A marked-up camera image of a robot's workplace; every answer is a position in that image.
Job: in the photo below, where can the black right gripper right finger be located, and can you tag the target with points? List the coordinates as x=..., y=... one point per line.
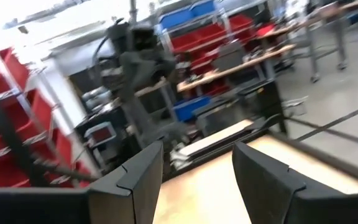
x=263, y=183

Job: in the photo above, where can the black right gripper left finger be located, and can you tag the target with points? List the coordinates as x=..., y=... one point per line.
x=145, y=180

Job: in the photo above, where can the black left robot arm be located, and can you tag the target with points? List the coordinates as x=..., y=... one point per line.
x=138, y=118

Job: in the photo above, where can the pale blue grey bundle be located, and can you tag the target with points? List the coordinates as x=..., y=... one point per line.
x=98, y=96

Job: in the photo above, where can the red storage bin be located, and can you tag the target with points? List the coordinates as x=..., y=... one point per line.
x=241, y=22
x=197, y=37
x=82, y=174
x=64, y=146
x=17, y=68
x=42, y=109

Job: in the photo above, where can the light blue framed screen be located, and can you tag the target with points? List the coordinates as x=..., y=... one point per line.
x=101, y=133

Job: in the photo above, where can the black box with window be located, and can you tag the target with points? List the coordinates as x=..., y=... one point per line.
x=219, y=119

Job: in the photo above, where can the black cabinet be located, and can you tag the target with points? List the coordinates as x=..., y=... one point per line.
x=259, y=102

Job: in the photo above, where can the white power adapter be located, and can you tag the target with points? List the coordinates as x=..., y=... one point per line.
x=295, y=104

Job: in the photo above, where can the wooden workbench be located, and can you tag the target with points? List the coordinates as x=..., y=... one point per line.
x=235, y=67

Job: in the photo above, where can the grey metal shelf rack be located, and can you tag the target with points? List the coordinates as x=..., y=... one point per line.
x=70, y=121

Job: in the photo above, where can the grey metal cart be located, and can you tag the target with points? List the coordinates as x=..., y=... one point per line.
x=313, y=46

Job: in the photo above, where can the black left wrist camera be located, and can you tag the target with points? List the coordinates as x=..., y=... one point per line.
x=143, y=39

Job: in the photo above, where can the black frame strut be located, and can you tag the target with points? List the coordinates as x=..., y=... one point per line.
x=8, y=133

